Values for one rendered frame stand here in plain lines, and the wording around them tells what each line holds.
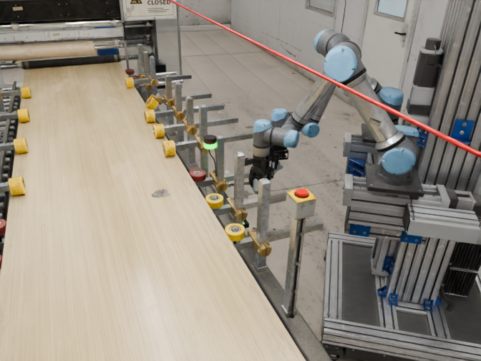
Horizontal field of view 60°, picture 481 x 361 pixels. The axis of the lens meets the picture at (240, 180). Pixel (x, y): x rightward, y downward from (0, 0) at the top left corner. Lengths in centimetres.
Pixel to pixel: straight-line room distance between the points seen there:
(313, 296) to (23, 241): 170
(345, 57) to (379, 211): 71
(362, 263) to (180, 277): 148
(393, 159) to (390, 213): 35
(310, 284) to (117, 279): 158
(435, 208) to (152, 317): 121
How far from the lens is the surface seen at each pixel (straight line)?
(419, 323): 247
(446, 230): 187
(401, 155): 165
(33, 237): 182
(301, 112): 182
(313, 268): 293
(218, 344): 130
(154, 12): 411
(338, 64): 157
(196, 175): 207
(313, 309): 267
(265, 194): 159
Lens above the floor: 191
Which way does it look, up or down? 30 degrees down
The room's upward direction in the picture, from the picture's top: 1 degrees clockwise
